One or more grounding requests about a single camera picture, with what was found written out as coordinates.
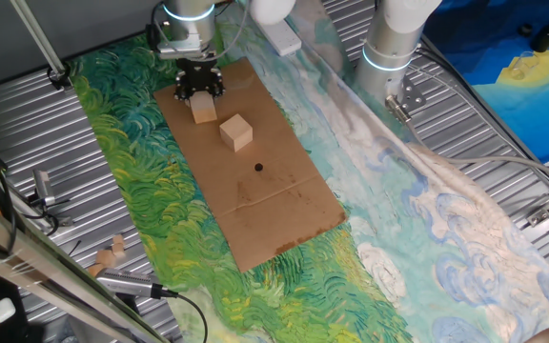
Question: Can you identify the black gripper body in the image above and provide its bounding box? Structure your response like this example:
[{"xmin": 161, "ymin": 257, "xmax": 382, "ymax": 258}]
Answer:
[{"xmin": 175, "ymin": 57, "xmax": 223, "ymax": 92}]

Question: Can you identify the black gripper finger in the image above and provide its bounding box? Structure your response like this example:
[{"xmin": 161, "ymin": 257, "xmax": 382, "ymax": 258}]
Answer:
[
  {"xmin": 210, "ymin": 75, "xmax": 227, "ymax": 100},
  {"xmin": 173, "ymin": 80, "xmax": 194, "ymax": 104}
]

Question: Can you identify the tall pale wooden block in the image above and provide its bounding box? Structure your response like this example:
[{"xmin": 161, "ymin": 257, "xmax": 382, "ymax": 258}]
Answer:
[{"xmin": 189, "ymin": 91, "xmax": 218, "ymax": 125}]

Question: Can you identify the large pale wooden cube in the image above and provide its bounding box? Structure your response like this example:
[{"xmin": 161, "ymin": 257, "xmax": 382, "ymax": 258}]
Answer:
[{"xmin": 218, "ymin": 113, "xmax": 254, "ymax": 153}]

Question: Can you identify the white power strip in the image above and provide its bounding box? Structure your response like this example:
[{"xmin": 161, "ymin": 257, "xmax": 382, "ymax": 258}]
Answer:
[{"xmin": 248, "ymin": 10, "xmax": 303, "ymax": 57}]

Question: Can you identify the green white painted cloth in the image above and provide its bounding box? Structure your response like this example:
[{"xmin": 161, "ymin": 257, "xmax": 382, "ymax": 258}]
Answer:
[{"xmin": 67, "ymin": 0, "xmax": 549, "ymax": 343}]

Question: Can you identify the brown cardboard sheet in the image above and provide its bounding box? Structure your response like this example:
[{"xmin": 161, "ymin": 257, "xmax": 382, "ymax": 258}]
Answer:
[{"xmin": 152, "ymin": 56, "xmax": 348, "ymax": 273}]

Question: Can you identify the small white case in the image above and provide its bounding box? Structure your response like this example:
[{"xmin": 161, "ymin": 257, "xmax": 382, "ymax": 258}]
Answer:
[{"xmin": 0, "ymin": 297, "xmax": 17, "ymax": 325}]

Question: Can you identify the blue yellow painted cloth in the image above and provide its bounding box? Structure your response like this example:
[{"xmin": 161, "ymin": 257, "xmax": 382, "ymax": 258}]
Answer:
[{"xmin": 421, "ymin": 0, "xmax": 549, "ymax": 164}]

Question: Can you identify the clear glass beaker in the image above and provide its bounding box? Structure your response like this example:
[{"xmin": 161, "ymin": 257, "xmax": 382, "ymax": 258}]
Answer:
[{"xmin": 510, "ymin": 50, "xmax": 541, "ymax": 81}]

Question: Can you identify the black bottle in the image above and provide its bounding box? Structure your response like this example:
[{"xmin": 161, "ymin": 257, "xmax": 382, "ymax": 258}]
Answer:
[{"xmin": 530, "ymin": 18, "xmax": 549, "ymax": 53}]

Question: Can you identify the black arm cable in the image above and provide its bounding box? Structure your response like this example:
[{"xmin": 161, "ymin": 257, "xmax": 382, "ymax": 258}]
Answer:
[{"xmin": 145, "ymin": 0, "xmax": 171, "ymax": 52}]

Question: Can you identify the aluminium frame post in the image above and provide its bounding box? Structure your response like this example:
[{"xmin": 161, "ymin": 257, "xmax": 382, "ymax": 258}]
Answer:
[{"xmin": 10, "ymin": 0, "xmax": 73, "ymax": 91}]

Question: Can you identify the small silver camera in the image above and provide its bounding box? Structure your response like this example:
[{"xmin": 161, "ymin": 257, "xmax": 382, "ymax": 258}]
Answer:
[{"xmin": 33, "ymin": 170, "xmax": 57, "ymax": 207}]

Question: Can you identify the black camera stand bracket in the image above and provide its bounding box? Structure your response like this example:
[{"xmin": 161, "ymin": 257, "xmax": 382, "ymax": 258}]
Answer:
[{"xmin": 10, "ymin": 190, "xmax": 74, "ymax": 229}]

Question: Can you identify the grey cable with metal connector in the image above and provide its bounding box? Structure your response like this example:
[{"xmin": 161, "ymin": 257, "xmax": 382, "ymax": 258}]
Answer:
[{"xmin": 384, "ymin": 93, "xmax": 549, "ymax": 192}]

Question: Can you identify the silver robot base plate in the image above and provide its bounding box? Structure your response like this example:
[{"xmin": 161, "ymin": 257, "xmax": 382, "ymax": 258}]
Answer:
[{"xmin": 386, "ymin": 75, "xmax": 427, "ymax": 113}]

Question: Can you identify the long silver camera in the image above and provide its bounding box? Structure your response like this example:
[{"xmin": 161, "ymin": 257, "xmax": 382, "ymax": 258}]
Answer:
[{"xmin": 95, "ymin": 267, "xmax": 179, "ymax": 300}]

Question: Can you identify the black camera cable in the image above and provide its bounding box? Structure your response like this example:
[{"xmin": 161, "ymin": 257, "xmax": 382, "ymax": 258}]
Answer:
[{"xmin": 173, "ymin": 291, "xmax": 209, "ymax": 343}]

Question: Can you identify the aluminium frame beam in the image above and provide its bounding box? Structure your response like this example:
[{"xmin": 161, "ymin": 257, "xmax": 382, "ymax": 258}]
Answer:
[{"xmin": 0, "ymin": 190, "xmax": 171, "ymax": 343}]

